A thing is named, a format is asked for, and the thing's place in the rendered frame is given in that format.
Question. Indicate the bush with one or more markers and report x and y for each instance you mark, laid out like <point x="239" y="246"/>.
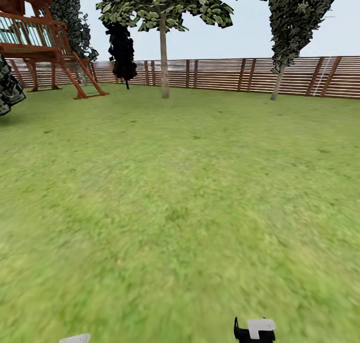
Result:
<point x="11" y="92"/>

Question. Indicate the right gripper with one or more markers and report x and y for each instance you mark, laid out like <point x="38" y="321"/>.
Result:
<point x="243" y="335"/>

